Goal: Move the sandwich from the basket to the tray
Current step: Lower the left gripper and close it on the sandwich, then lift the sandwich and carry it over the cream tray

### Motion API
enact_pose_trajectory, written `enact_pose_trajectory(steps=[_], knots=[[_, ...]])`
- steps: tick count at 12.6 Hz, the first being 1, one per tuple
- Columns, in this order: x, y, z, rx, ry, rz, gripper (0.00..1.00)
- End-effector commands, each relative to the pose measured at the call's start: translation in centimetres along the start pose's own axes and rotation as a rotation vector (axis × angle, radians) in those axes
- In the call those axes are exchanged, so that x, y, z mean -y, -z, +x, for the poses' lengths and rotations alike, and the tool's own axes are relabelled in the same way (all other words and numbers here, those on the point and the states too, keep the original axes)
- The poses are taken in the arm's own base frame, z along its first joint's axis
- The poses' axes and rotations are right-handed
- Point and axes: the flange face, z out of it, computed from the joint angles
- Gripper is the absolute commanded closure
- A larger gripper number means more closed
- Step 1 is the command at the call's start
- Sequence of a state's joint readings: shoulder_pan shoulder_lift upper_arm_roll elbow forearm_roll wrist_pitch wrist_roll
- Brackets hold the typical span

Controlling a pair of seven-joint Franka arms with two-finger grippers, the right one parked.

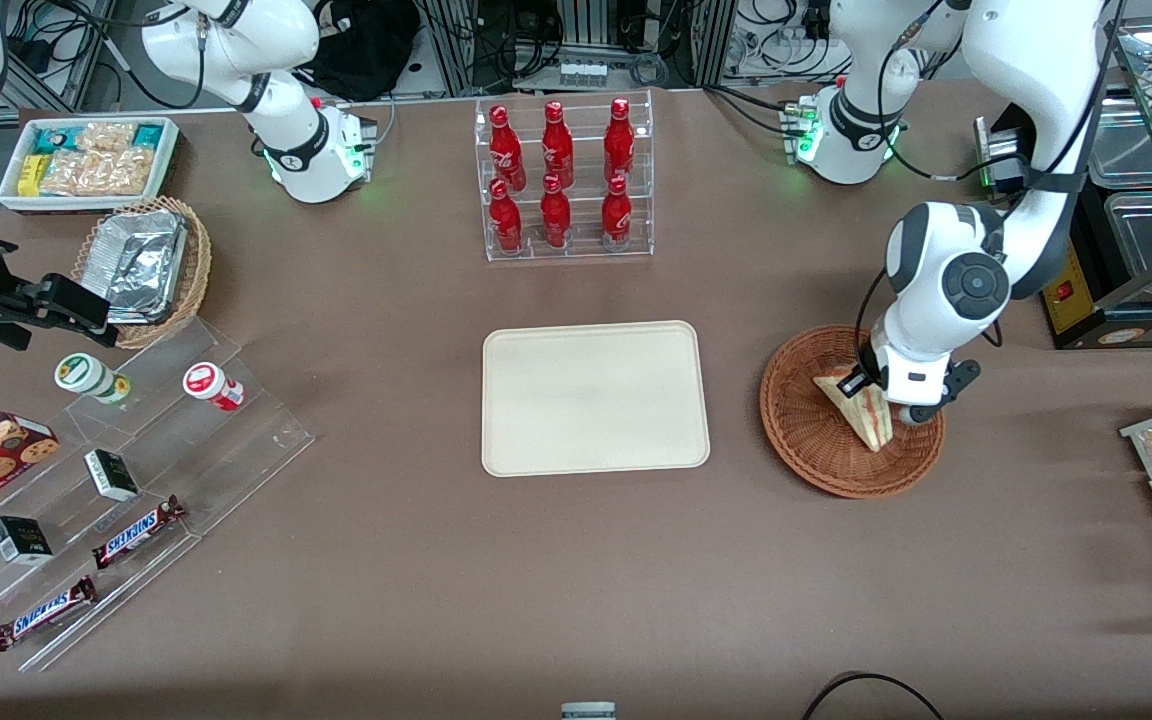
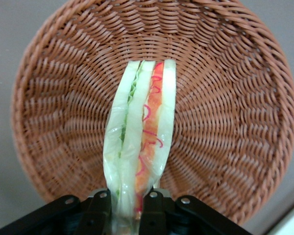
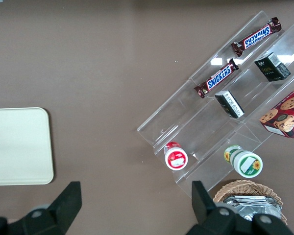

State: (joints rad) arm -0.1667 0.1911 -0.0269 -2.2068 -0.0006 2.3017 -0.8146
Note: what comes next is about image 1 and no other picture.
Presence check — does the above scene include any aluminium foil container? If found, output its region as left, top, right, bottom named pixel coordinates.
left=91, top=210, right=189, bottom=326

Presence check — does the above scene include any black fabric bag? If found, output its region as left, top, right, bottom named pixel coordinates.
left=311, top=0, right=422, bottom=101

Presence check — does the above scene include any black looped cable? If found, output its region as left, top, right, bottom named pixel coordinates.
left=801, top=671, right=947, bottom=720

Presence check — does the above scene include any red cola bottle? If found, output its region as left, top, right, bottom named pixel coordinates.
left=488, top=178, right=525, bottom=255
left=601, top=174, right=634, bottom=251
left=603, top=97, right=636, bottom=186
left=488, top=104, right=528, bottom=193
left=541, top=100, right=575, bottom=189
left=539, top=174, right=573, bottom=251

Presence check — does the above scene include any aluminium frame rack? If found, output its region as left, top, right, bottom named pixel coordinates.
left=416, top=0, right=737, bottom=96

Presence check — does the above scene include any red lid small bottle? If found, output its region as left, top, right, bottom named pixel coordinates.
left=182, top=362, right=247, bottom=413

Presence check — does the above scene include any beige rectangular tray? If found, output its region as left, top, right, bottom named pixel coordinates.
left=481, top=320, right=712, bottom=478

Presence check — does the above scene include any clear acrylic step display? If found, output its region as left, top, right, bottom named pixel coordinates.
left=0, top=315, right=317, bottom=673

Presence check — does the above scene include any light tan wicker basket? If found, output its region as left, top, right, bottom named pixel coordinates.
left=71, top=196, right=213, bottom=351

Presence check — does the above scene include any white rectangular snack bin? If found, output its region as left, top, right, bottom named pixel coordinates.
left=0, top=116, right=182, bottom=214

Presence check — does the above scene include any triangular sandwich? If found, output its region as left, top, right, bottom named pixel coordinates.
left=814, top=368, right=895, bottom=453

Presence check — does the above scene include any small black carton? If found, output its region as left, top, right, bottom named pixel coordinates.
left=83, top=448, right=141, bottom=503
left=0, top=515, right=55, bottom=566

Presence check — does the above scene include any clear rice cracker bag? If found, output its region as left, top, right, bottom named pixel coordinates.
left=41, top=148, right=156, bottom=198
left=76, top=121, right=138, bottom=157

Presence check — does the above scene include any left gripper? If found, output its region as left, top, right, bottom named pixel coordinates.
left=839, top=343, right=950, bottom=408

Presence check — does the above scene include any brown round wicker basket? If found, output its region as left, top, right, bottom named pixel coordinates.
left=759, top=324, right=947, bottom=500

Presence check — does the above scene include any clear acrylic bottle rack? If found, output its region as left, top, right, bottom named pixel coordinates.
left=473, top=88, right=656, bottom=263

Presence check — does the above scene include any grey box with green light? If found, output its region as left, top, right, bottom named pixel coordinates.
left=974, top=100, right=1033, bottom=197

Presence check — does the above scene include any brown Snickers bar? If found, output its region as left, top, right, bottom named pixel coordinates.
left=0, top=575, right=99, bottom=653
left=91, top=495, right=187, bottom=571

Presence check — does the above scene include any green lid small bottle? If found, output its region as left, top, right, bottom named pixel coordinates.
left=54, top=353, right=133, bottom=406

